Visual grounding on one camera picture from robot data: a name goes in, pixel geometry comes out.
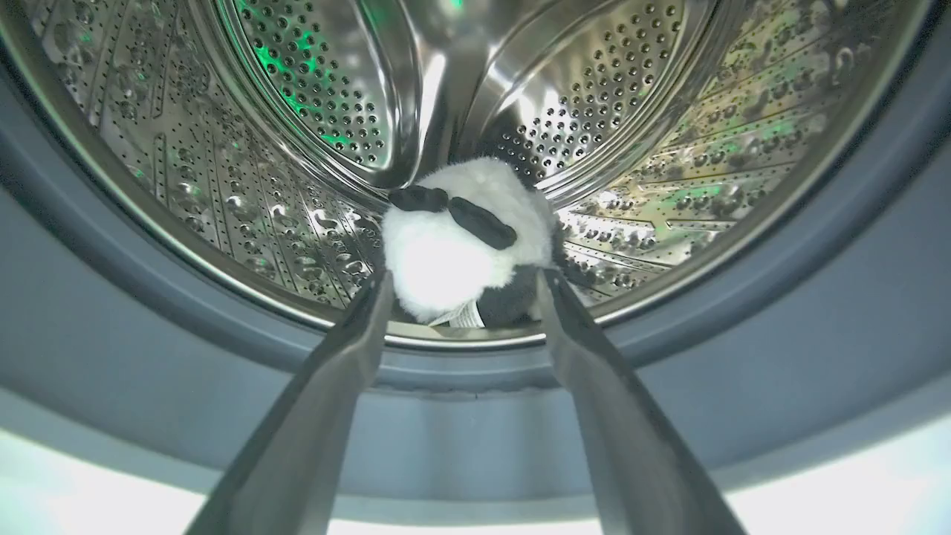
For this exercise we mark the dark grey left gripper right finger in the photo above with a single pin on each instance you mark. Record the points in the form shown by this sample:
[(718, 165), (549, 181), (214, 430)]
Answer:
[(631, 438)]

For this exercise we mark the stainless steel washing machine drum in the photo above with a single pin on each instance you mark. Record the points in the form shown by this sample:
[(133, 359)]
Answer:
[(297, 148)]

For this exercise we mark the grey rubber door gasket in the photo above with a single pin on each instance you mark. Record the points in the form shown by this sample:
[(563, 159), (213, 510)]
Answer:
[(111, 334)]

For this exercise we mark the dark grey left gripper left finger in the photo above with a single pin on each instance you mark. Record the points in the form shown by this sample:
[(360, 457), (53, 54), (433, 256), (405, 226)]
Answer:
[(297, 438)]

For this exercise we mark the black and white panda plush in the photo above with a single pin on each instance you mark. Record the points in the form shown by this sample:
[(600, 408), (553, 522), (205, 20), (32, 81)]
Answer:
[(453, 253)]

